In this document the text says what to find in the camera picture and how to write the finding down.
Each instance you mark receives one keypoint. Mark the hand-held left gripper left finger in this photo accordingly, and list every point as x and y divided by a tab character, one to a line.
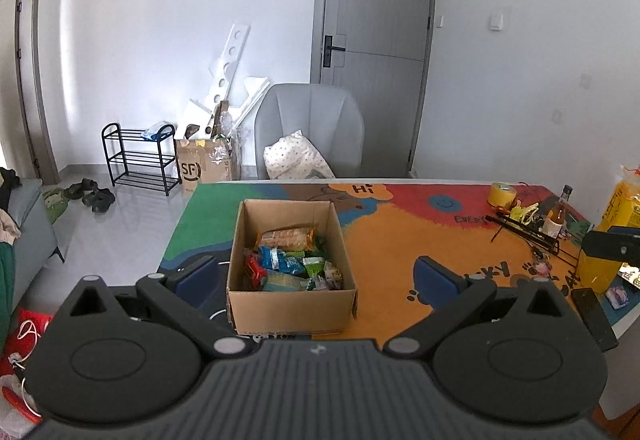
196	279

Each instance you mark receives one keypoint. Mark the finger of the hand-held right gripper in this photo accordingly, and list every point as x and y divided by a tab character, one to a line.
612	247
595	320

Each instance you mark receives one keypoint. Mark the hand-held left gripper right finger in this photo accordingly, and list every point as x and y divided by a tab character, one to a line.
435	280

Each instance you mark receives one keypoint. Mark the red snack packet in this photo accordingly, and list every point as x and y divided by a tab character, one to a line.
255	272

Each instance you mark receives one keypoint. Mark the blue snack packet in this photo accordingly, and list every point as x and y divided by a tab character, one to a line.
271	257

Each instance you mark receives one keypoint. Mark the green edged bread packet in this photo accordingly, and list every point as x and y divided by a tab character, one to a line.
285	282

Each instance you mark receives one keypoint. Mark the tan cracker packet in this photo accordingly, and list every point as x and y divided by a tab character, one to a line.
285	238

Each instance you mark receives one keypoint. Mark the small teal snack packet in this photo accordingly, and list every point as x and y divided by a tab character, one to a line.
293	264

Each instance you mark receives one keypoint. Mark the white packet black label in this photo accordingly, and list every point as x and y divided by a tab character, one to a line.
333	277

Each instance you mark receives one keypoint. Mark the green snack packet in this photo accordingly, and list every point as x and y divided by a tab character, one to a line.
317	249
314	268

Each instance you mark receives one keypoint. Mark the large yellow juice bottle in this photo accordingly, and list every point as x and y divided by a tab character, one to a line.
600	272

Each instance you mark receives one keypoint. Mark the amber glass bottle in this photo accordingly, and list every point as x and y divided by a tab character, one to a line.
556	220

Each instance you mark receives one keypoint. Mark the yellow-green plastic bag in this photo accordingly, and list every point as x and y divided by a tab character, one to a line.
525	212

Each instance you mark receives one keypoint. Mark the yellow tape roll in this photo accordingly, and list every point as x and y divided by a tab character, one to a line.
502	195

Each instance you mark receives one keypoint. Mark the brown printed cardboard box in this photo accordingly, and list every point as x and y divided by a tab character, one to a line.
197	170

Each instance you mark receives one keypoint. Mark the dark slipper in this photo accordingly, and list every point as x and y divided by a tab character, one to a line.
82	190
99	201

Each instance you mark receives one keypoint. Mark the black shoe rack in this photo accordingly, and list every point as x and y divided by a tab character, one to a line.
115	155

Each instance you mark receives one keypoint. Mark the clear plastic wrap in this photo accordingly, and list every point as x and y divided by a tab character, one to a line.
231	135

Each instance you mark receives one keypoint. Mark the blue plastic bag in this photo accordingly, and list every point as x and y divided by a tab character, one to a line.
156	131

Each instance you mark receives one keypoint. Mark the dotted white pillow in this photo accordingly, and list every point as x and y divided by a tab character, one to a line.
295	157

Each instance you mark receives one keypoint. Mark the green floor mat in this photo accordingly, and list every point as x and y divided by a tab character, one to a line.
55	205

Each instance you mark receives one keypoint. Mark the white foam piece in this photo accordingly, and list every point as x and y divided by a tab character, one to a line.
196	115
252	97

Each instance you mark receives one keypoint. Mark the grey sofa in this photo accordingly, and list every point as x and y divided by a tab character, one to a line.
35	230

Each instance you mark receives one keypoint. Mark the red bag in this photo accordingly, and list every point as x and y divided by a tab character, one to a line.
25	335

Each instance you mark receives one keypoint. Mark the green cloth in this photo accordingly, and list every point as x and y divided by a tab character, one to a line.
5	290

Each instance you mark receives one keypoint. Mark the beige cloth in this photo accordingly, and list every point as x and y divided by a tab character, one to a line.
9	227

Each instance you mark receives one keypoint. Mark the grey chair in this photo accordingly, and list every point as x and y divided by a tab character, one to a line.
310	115

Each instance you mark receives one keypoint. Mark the dark cloth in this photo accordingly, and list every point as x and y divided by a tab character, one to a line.
9	187

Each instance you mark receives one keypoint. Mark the white plastic bag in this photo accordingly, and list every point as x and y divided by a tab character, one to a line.
12	400

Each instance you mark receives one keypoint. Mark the grey door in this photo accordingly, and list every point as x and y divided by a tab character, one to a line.
375	10

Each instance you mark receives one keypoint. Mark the white light switch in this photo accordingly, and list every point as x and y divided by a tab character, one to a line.
495	20

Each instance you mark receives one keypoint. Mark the grey doorway frame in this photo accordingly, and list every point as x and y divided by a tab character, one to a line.
42	70

